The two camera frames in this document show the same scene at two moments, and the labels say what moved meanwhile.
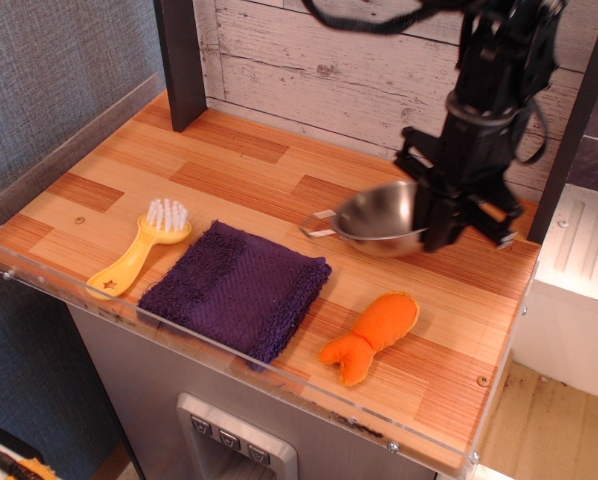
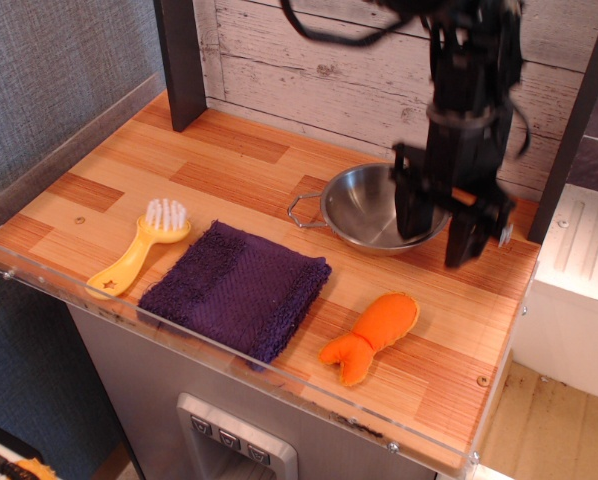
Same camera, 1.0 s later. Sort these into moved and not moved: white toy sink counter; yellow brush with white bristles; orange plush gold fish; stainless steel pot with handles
Moved: stainless steel pot with handles
Not moved: orange plush gold fish; white toy sink counter; yellow brush with white bristles
